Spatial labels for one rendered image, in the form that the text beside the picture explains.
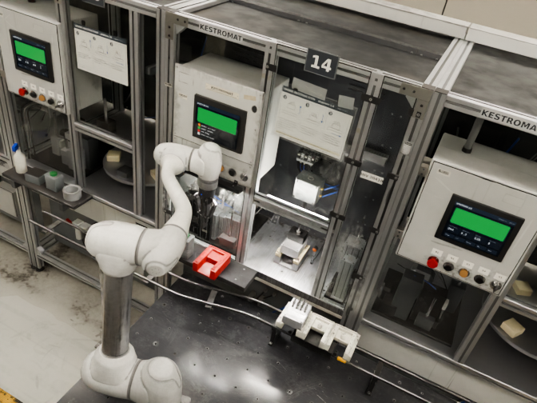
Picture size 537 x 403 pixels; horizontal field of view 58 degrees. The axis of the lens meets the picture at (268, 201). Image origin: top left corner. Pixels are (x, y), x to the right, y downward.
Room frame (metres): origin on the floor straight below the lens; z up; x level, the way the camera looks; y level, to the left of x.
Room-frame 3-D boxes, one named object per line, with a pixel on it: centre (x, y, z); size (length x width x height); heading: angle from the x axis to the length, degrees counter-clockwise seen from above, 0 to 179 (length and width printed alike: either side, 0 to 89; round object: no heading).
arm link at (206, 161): (1.77, 0.29, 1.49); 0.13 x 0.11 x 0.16; 86
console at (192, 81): (1.97, 0.25, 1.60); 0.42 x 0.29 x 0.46; 69
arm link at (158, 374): (1.10, 0.30, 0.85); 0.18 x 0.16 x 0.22; 86
